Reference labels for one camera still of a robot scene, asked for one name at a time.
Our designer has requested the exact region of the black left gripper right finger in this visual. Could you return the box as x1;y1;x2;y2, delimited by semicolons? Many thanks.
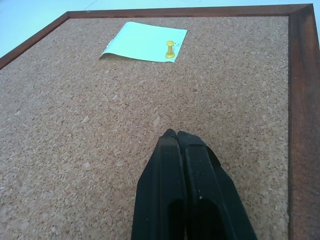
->
176;130;258;240

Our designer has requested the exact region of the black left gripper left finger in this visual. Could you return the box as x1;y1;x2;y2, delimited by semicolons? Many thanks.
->
130;128;188;240

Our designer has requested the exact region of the light green paper note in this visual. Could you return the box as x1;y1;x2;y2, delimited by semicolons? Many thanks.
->
98;21;188;63

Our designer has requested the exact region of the yellow pushpin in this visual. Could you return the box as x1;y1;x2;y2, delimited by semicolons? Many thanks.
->
164;40;176;59

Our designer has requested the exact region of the cork board with wooden frame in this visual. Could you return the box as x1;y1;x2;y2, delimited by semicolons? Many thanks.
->
0;3;320;240

